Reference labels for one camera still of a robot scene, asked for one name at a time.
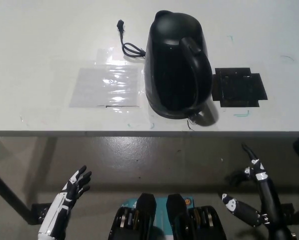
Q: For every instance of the black table foot plate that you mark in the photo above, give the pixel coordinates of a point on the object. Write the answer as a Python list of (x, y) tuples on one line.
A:
[(38, 212), (288, 208)]

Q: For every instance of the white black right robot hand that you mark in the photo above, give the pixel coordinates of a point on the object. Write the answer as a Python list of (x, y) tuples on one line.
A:
[(268, 197)]

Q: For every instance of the black electric kettle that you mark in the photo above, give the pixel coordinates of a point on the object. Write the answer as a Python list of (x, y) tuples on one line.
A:
[(174, 75)]

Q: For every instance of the clear plastic sheet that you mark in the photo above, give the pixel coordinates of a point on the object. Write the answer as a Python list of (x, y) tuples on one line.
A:
[(104, 87)]

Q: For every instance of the black tape square patch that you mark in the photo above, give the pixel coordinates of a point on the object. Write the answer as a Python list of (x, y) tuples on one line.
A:
[(239, 87)]

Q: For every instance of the thin black thread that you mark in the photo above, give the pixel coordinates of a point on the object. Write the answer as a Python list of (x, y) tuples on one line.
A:
[(189, 125)]

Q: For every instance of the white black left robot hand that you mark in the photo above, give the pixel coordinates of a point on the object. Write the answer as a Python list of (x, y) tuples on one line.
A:
[(64, 197)]

